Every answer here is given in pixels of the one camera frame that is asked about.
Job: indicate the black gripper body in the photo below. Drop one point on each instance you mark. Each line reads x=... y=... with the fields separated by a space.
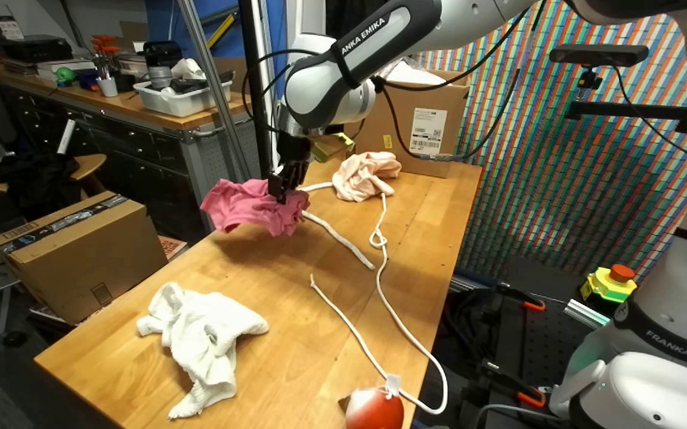
x=294 y=152

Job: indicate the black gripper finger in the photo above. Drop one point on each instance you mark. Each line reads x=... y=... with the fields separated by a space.
x=297 y=180
x=277 y=182

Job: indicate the pink cloth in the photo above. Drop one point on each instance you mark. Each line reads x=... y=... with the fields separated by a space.
x=248 y=207

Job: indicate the peach cloth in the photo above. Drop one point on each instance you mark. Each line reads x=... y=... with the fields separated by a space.
x=362 y=174

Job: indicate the white terry towel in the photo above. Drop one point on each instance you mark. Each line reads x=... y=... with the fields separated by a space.
x=201 y=334

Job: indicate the orange white object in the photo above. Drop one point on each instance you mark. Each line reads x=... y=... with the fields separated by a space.
x=373 y=412

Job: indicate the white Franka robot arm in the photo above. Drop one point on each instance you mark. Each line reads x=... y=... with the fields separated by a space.
x=678 y=278

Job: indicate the black vertical pole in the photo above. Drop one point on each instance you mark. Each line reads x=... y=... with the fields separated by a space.
x=253 y=80

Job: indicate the silver metal pole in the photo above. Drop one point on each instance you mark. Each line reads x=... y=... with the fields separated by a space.
x=209 y=86

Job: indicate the grey wooden top workbench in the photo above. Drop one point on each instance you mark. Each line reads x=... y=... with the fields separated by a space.
x=161 y=158

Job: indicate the white plastic bin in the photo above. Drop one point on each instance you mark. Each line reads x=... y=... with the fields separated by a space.
x=179 y=98

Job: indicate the cardboard box with white label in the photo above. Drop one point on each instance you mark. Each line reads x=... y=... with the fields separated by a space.
x=430 y=127

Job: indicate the black hanging cloth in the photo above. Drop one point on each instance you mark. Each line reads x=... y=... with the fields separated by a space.
x=340 y=16

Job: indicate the black kettle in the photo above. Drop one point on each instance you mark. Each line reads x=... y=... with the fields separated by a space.
x=161 y=60

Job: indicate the round wooden stool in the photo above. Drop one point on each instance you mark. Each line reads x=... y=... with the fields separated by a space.
x=89 y=165

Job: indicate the large cardboard box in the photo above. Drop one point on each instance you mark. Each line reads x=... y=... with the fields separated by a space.
x=82 y=254

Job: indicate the black bag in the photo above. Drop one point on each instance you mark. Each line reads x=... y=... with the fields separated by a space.
x=34 y=186

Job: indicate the colourful patterned panel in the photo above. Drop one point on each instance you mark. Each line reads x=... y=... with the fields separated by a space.
x=566 y=199

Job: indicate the black case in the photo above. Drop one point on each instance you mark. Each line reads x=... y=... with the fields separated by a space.
x=37 y=49

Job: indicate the yellow red emergency stop button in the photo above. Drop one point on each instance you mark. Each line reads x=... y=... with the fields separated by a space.
x=608 y=288

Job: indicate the black stereo camera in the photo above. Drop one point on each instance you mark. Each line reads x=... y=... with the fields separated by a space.
x=596 y=53

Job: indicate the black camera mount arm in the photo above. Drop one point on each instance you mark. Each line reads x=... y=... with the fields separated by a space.
x=630 y=111

